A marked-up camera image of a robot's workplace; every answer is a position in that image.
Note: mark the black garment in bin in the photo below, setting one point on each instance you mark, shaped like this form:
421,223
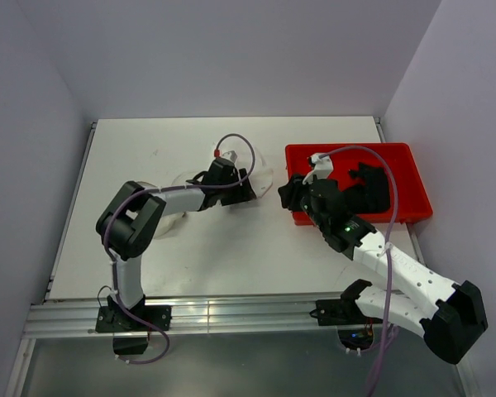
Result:
368,194

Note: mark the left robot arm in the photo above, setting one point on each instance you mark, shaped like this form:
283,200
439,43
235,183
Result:
128,224

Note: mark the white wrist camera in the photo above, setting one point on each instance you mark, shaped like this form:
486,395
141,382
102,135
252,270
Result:
226,155
321,167

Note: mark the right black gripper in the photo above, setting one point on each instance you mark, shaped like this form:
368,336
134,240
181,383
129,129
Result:
290,193

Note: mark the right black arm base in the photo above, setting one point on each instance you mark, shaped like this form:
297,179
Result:
340,312

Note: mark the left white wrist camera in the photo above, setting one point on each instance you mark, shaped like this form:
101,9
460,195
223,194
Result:
226,155

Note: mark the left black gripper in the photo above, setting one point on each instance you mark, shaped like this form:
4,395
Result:
242,193

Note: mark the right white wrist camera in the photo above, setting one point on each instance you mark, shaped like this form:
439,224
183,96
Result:
321,167

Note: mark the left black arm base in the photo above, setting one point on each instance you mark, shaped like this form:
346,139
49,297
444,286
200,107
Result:
129,337

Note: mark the red plastic bin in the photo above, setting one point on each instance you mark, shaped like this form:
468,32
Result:
349,159

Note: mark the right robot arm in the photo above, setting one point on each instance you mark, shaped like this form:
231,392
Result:
449,317

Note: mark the white bra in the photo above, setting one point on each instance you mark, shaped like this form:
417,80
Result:
261,177

